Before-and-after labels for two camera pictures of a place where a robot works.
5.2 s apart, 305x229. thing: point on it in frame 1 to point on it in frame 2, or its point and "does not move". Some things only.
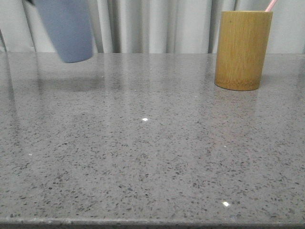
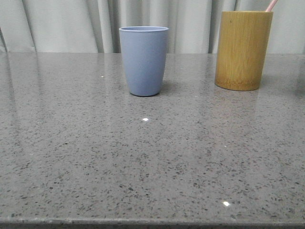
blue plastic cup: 68,23 to 144,48
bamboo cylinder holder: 242,43 does not move
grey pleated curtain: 155,26 does not move
